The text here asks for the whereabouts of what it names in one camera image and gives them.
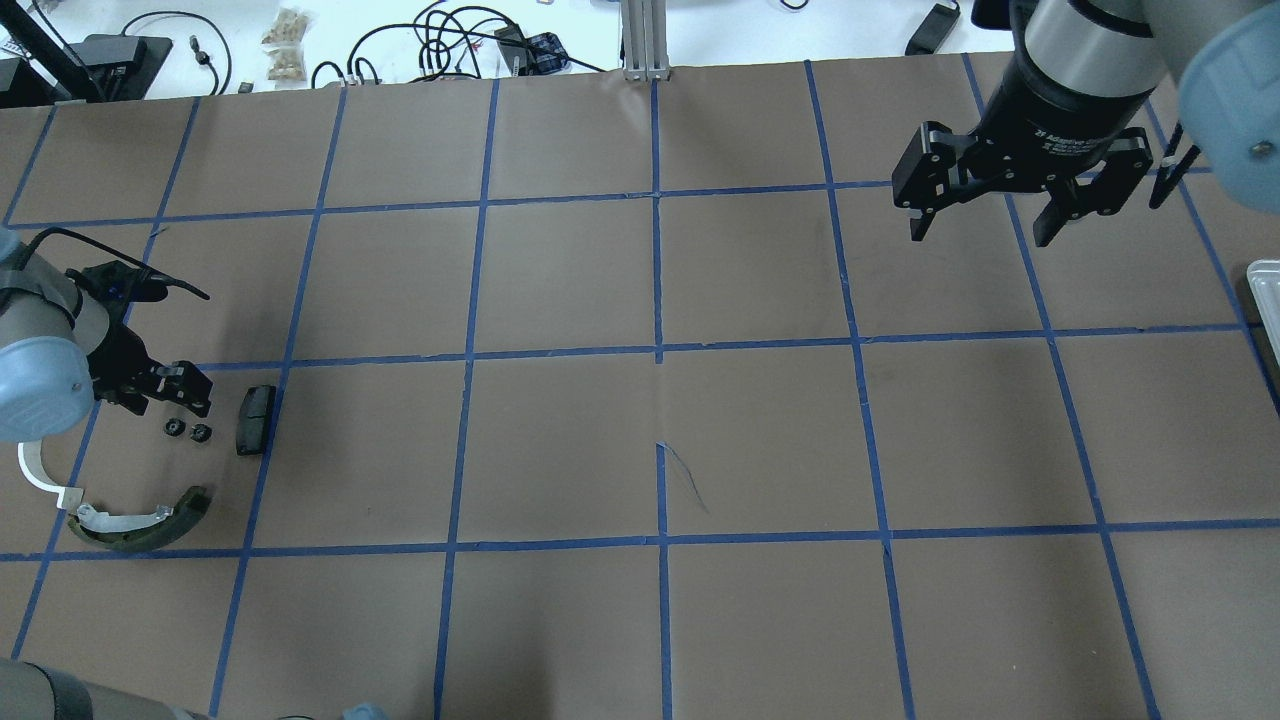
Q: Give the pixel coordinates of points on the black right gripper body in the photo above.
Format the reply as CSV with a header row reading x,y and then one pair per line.
x,y
1058,118

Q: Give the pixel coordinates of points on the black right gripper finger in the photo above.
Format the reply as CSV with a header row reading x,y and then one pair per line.
x,y
920,221
1060,210

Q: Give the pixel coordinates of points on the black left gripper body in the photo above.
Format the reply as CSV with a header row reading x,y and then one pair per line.
x,y
120,355

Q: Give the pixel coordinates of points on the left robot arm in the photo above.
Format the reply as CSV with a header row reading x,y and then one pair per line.
x,y
65,345

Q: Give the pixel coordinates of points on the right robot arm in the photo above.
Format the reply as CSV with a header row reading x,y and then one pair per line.
x,y
1096,94

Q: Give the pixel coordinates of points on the ribbed metal tray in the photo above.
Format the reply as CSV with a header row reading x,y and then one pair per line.
x,y
1262,277

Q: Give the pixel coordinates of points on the white curved plastic part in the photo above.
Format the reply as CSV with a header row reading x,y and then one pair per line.
x,y
31,463

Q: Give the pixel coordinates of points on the black brake pad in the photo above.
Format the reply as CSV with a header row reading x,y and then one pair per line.
x,y
254,418

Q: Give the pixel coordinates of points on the dark curved brake shoe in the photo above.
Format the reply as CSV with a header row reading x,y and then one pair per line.
x,y
141,533

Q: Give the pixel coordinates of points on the black power adapter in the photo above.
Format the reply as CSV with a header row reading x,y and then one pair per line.
x,y
934,29

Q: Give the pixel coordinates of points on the loose thin thread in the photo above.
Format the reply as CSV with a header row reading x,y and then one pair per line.
x,y
685,473

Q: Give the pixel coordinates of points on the aluminium frame post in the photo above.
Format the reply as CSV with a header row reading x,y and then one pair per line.
x,y
644,36

